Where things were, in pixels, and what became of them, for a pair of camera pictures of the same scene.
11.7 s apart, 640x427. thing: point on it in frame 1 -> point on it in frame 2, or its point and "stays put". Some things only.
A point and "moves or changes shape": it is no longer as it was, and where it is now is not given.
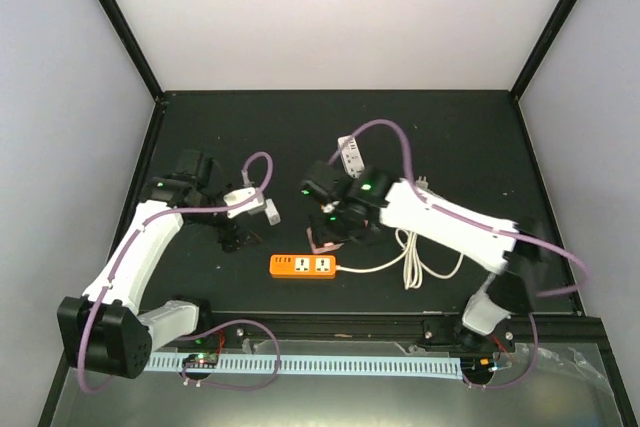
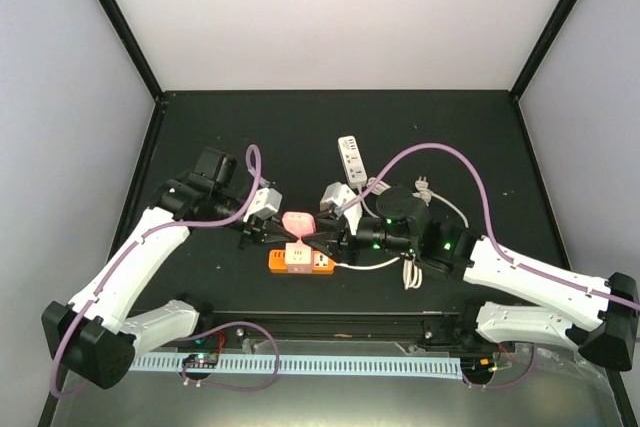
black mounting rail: (563, 330) stays put
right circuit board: (478, 366) stays put
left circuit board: (201, 360) stays put
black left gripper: (236, 241) -> (259, 228)
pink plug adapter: (326, 247) moves or changes shape
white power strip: (351, 157) stays put
